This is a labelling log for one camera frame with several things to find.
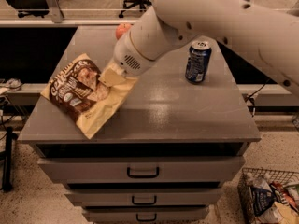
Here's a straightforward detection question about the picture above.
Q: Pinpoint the black stand at left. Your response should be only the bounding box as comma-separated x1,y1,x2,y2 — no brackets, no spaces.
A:
0,127,18,192

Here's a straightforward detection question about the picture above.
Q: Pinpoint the yellow snack bag in basket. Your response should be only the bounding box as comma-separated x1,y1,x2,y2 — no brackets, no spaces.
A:
274,202,299,224

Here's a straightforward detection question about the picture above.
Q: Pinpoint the blue soda can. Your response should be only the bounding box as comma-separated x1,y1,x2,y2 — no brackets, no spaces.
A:
185,40,212,84

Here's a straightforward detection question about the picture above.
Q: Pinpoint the red apple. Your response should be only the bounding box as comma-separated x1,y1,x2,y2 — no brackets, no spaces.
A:
115,23,132,39

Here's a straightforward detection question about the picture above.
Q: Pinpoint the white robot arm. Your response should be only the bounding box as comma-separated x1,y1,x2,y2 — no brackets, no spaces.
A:
110,0,299,97

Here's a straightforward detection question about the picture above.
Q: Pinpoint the red snack bag in basket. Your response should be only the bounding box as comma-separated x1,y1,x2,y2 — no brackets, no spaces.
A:
270,182,298,211

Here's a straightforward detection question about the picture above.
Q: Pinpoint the drawer with black handle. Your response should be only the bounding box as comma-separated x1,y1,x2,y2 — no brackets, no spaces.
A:
66,188,222,207
38,156,245,184
82,206,209,223

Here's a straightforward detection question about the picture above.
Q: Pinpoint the top drawer with black handle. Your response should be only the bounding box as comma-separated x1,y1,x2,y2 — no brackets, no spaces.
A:
38,156,245,184

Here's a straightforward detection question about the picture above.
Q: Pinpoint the grey drawer cabinet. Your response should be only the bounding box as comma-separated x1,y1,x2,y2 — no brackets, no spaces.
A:
18,24,263,224

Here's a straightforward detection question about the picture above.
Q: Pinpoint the blue snack bag in basket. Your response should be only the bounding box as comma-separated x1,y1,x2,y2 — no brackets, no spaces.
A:
250,187,275,216

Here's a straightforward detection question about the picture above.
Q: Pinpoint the middle drawer with black handle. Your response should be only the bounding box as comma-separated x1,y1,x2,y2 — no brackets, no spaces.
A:
66,188,222,207

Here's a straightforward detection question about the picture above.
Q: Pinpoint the bottom drawer with black handle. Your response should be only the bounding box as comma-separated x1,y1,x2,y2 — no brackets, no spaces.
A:
82,206,209,223

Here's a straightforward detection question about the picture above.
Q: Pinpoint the wire basket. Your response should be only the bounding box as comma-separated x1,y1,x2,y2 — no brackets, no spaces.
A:
237,168,299,224

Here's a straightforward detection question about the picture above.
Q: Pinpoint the brown sea salt chip bag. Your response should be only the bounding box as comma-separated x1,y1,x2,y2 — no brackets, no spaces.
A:
41,53,138,139

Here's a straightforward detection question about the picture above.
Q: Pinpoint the black office chair centre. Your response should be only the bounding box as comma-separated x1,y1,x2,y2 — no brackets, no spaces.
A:
119,0,151,18

